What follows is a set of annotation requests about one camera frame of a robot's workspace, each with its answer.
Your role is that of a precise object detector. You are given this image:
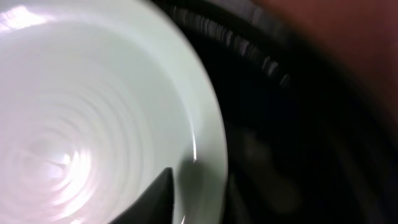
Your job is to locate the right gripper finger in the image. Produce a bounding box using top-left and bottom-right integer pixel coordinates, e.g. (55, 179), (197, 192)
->
(111, 167), (175, 224)

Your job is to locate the mint plate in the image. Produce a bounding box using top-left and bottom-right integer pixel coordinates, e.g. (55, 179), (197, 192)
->
(1, 1), (228, 223)

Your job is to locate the black round tray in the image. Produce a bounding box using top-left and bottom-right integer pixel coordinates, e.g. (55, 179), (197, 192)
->
(157, 1), (397, 223)

